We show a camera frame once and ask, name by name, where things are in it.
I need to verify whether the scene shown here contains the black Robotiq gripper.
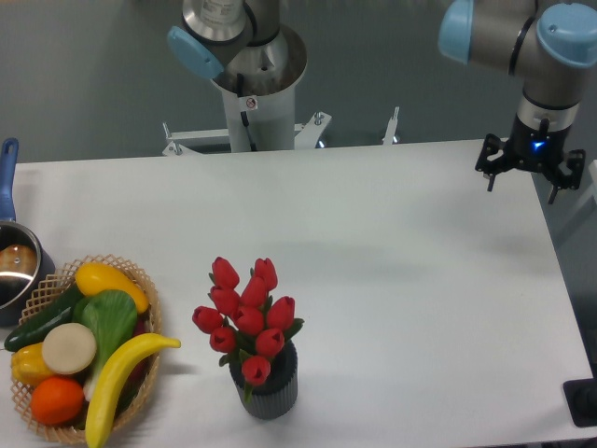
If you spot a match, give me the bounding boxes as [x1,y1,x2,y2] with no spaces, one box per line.
[475,109,586,204]

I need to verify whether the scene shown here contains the red tulip bouquet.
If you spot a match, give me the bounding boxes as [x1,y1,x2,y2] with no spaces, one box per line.
[192,257,304,399]

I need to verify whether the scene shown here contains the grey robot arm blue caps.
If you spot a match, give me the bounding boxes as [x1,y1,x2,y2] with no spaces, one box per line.
[167,1,596,191]

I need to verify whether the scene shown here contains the dark grey ribbed vase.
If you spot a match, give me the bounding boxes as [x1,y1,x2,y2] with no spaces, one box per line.
[229,342,299,420]

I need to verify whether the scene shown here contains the black device at table edge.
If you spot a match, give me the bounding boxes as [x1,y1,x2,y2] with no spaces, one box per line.
[562,378,596,427]

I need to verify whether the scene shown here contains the green plastic bok choy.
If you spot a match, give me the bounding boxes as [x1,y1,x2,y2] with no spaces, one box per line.
[73,289,137,402]

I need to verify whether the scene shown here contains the yellow plastic squash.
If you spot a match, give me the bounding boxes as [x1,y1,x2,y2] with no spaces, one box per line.
[75,262,149,315]

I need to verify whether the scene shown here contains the green plastic cucumber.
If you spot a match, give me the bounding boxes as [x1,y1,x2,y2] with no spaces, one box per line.
[4,284,84,353]

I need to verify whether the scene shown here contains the yellow plastic banana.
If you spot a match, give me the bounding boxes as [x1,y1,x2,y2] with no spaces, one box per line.
[85,333,182,448]

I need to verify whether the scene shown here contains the beige round slice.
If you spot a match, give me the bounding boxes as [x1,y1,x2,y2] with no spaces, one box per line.
[42,323,97,375]

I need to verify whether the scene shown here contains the woven wicker basket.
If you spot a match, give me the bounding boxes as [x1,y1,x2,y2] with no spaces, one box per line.
[11,254,162,445]

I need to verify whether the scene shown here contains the orange plastic fruit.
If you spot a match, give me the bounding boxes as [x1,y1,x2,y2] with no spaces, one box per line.
[31,376,85,426]

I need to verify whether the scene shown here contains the yellow plastic bell pepper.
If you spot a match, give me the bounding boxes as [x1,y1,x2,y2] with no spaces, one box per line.
[11,343,56,387]

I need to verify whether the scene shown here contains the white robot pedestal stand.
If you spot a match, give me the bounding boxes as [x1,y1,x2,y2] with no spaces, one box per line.
[160,22,401,157]

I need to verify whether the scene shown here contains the black cable on pedestal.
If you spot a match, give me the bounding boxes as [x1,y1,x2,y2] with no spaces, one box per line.
[235,73,258,153]

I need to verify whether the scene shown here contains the blue handled saucepan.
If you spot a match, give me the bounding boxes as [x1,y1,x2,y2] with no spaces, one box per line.
[1,137,55,328]

